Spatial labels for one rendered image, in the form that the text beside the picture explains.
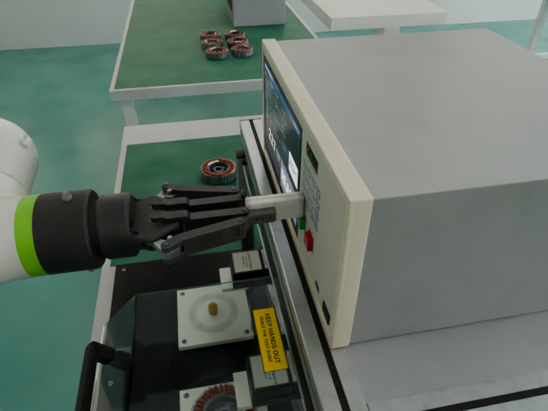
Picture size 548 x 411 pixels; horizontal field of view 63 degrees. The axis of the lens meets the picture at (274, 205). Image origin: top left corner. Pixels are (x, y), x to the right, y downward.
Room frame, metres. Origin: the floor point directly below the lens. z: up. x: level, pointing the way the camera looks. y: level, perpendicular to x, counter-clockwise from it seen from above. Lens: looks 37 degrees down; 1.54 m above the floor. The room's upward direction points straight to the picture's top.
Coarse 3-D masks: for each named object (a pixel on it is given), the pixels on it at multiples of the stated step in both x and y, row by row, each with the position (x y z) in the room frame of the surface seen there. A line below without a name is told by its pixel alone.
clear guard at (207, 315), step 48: (192, 288) 0.43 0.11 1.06; (240, 288) 0.43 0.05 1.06; (144, 336) 0.35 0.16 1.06; (192, 336) 0.35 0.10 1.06; (240, 336) 0.35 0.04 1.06; (288, 336) 0.35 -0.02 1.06; (96, 384) 0.31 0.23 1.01; (144, 384) 0.28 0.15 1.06; (192, 384) 0.28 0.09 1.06; (240, 384) 0.28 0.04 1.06; (288, 384) 0.28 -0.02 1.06
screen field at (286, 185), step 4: (284, 168) 0.55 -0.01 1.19; (284, 172) 0.55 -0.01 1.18; (284, 176) 0.55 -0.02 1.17; (288, 176) 0.52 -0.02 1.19; (284, 180) 0.55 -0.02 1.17; (288, 180) 0.52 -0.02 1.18; (284, 184) 0.55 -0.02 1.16; (288, 184) 0.52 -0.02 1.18; (284, 188) 0.55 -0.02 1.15; (288, 188) 0.52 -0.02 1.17; (292, 188) 0.50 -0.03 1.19; (284, 192) 0.55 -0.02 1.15
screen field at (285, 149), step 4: (284, 140) 0.55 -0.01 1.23; (284, 144) 0.55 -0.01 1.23; (284, 148) 0.55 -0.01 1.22; (288, 148) 0.53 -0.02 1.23; (284, 152) 0.55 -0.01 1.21; (288, 152) 0.53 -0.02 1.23; (284, 156) 0.55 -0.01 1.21; (288, 156) 0.53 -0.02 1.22; (288, 160) 0.53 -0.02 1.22; (292, 160) 0.50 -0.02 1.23; (288, 164) 0.52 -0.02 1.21; (292, 164) 0.50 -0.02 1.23; (292, 168) 0.50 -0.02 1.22; (296, 168) 0.48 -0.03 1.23; (292, 172) 0.50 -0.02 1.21; (296, 172) 0.48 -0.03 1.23; (292, 176) 0.50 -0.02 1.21; (296, 176) 0.48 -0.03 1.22; (296, 180) 0.48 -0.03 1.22; (296, 184) 0.48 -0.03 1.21
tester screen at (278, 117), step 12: (264, 60) 0.71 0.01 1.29; (276, 96) 0.61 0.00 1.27; (276, 108) 0.61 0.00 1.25; (288, 108) 0.53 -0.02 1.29; (276, 120) 0.61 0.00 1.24; (288, 120) 0.53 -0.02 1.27; (276, 132) 0.61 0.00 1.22; (288, 132) 0.53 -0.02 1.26; (276, 144) 0.61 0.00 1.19; (288, 144) 0.53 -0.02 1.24; (276, 156) 0.60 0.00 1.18; (288, 168) 0.52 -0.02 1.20
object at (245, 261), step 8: (232, 256) 0.64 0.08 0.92; (240, 256) 0.64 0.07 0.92; (248, 256) 0.64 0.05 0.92; (256, 256) 0.64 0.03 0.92; (232, 264) 0.62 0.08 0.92; (240, 264) 0.62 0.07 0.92; (248, 264) 0.62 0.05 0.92; (256, 264) 0.62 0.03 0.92; (224, 272) 0.64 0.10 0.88; (232, 272) 0.60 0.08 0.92; (240, 272) 0.60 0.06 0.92; (248, 272) 0.60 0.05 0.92; (256, 272) 0.60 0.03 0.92; (264, 272) 0.60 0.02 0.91; (224, 280) 0.62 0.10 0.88; (232, 280) 0.60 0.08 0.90
